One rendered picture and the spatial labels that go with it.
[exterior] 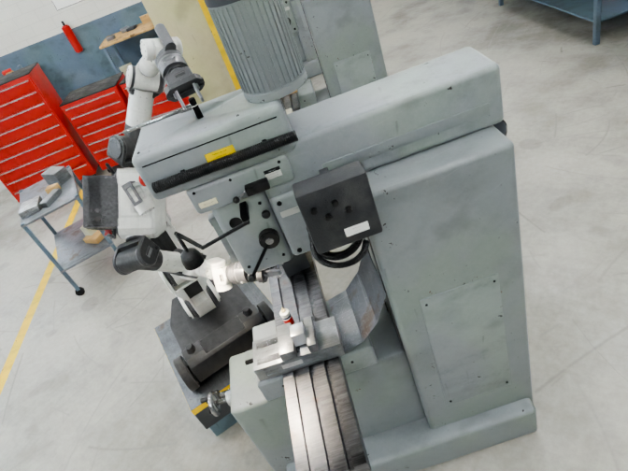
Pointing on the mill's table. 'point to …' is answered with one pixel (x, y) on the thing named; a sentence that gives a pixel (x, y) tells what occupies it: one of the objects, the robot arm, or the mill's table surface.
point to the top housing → (208, 139)
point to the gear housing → (278, 171)
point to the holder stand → (295, 264)
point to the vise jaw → (285, 342)
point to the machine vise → (334, 348)
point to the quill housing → (249, 248)
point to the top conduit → (224, 162)
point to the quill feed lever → (269, 237)
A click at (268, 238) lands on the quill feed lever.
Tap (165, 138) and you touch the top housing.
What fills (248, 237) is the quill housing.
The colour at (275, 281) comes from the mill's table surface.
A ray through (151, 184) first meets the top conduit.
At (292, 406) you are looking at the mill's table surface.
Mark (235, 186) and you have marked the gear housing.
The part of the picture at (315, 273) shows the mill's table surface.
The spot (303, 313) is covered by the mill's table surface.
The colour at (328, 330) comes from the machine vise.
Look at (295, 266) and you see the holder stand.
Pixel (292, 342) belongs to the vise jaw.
